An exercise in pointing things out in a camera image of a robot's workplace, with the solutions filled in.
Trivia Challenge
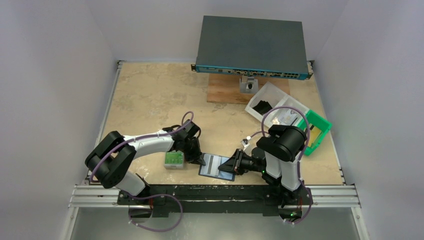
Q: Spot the black card in bin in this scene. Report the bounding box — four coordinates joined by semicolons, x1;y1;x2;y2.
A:
252;100;273;116

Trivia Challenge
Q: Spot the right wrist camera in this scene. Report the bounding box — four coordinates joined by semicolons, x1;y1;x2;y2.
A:
241;137;251;151

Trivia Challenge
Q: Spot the white card black stripe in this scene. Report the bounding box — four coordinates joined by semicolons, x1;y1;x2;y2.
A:
199;154;228;177

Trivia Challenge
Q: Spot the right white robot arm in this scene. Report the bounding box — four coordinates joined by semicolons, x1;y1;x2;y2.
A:
218;125;307;203

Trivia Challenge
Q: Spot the green card box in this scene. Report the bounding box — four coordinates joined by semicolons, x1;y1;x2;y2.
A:
164;151;185;170

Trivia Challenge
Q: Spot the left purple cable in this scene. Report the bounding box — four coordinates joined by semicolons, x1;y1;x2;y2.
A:
88;111;195;233

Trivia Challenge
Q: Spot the blue card holder wallet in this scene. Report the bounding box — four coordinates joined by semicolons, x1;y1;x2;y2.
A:
198;153;235;182

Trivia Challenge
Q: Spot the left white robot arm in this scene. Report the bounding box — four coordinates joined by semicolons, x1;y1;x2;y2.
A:
84;120;206;198

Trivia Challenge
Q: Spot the blue network switch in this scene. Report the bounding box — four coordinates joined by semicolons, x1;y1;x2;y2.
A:
191;15;313;80

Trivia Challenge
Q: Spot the gold card black stripe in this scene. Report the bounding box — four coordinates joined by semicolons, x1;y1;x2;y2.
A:
308;124;323;148

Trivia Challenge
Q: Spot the green plastic bin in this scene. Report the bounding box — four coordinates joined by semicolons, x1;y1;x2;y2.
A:
304;110;332;156

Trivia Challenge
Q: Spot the purple cable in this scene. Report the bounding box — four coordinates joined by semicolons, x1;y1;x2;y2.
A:
88;111;195;233
246;105;314;225

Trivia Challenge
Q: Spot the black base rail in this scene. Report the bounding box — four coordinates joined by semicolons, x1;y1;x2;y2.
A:
117;184;314;220

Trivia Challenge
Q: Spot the grey metal stand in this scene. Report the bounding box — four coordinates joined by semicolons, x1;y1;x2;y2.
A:
239;76;259;94

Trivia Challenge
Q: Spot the white blue card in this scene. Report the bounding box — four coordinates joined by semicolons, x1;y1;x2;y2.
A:
277;108;298;126

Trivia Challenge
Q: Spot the wooden board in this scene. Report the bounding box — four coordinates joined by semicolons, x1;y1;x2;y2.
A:
206;73;290;104

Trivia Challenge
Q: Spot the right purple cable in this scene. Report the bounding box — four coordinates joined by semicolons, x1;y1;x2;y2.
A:
246;105;314;225

